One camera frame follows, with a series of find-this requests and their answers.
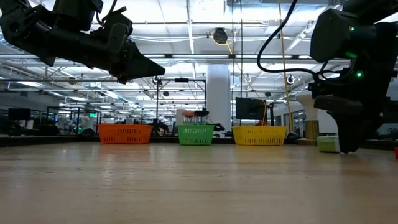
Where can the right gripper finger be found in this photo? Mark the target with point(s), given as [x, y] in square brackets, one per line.
[351, 133]

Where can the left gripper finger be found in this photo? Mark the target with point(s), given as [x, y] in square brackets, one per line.
[143, 67]

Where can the green white wall charger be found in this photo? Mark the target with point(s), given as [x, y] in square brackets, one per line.
[326, 144]

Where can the red digital display case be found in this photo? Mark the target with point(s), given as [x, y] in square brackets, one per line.
[396, 152]

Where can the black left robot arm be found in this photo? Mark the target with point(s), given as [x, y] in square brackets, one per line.
[28, 28]

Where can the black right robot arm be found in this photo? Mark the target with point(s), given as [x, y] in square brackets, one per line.
[357, 34]

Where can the white bulb lamp metal base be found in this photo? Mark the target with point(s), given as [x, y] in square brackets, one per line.
[306, 99]

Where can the orange plastic basket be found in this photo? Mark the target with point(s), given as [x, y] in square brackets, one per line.
[124, 134]

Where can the green plastic basket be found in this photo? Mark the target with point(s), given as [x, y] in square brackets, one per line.
[195, 135]

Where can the yellow plastic basket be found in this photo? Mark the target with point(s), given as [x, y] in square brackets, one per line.
[259, 136]

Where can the black monitor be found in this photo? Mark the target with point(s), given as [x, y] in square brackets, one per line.
[250, 108]
[18, 114]

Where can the black metal stand frame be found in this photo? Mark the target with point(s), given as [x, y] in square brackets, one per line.
[157, 102]

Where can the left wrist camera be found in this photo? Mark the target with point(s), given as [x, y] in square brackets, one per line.
[115, 21]

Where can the black aluminium table frame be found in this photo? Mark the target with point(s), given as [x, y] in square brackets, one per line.
[46, 140]

